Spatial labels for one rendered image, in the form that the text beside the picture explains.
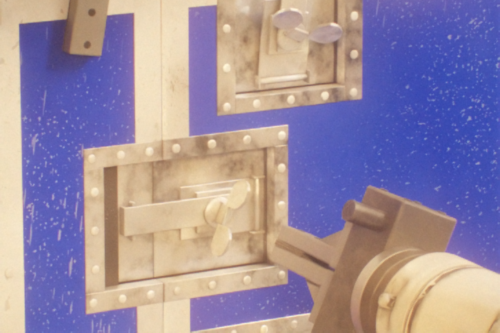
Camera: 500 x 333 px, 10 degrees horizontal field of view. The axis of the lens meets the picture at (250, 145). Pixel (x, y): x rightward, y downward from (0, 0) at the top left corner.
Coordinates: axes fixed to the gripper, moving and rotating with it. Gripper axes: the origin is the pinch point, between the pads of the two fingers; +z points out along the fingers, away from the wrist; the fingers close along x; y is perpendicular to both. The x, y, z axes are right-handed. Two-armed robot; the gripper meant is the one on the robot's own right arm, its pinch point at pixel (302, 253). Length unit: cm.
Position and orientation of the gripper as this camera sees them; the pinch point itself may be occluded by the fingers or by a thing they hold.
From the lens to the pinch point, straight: 197.4
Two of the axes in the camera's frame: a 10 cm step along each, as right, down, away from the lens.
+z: -4.7, -2.0, 8.6
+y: -8.0, -3.0, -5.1
